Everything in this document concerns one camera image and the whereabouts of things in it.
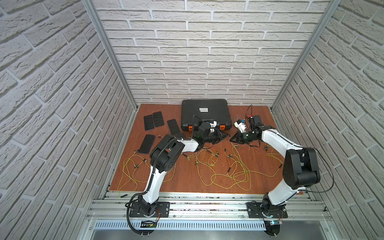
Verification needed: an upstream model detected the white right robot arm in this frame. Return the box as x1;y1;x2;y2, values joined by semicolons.
230;122;321;213

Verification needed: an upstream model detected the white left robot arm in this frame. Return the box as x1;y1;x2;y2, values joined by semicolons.
138;128;229;216

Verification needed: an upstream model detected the black plastic tool case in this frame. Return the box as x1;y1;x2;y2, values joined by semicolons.
181;99;232;132

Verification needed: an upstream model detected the grey-edged large smartphone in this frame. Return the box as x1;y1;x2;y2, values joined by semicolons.
167;119;181;136

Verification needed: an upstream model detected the black smartphone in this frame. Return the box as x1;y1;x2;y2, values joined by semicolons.
153;112;165;128

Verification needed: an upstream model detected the purple-edged smartphone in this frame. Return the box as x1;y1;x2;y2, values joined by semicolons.
144;115;155;131

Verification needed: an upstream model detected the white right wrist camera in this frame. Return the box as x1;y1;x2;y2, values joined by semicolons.
234;120;247;133

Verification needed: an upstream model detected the green earphone cable centre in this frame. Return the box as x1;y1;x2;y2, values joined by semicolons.
181;148;221;187

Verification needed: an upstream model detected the green earphone cable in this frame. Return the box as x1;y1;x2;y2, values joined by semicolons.
209;143;284;192
181;148;221;187
116;151;178;193

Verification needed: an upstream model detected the green earphone cable right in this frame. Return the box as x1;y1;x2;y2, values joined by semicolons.
209;143;284;192

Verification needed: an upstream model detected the blue-edged smartphone near wall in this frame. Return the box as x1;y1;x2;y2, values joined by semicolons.
138;135;156;155

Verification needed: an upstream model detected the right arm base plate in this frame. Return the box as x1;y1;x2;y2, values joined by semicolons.
246;201;288;219

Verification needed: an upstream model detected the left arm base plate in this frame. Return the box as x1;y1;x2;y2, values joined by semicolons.
129;202;171;218

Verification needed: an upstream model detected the green earphone cable left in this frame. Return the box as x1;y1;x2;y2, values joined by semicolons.
116;151;178;193

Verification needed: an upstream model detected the aluminium rail frame front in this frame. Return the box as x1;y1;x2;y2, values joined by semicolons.
86;192;332;221

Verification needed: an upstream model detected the aluminium corner post right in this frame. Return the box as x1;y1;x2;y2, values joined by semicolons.
270;0;341;111

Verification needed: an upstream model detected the aluminium corner post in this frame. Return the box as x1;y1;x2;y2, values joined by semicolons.
83;0;139;112
270;0;341;111

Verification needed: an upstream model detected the aluminium corner post left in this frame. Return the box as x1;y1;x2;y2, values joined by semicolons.
83;0;139;112

